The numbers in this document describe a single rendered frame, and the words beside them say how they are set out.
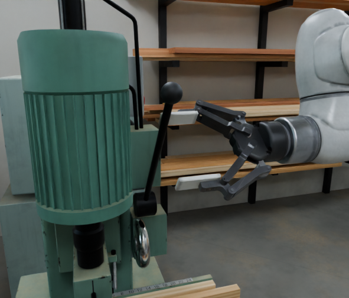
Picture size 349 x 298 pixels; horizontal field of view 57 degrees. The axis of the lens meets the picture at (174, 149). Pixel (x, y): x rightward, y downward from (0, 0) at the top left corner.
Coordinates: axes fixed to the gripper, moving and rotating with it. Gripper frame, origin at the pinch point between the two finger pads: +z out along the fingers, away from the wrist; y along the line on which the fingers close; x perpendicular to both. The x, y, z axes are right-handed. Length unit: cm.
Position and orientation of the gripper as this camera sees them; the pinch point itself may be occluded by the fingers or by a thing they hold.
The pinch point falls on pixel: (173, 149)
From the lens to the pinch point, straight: 53.9
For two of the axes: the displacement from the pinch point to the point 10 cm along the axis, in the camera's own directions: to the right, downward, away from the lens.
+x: 1.8, -5.9, -7.8
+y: -2.2, -8.0, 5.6
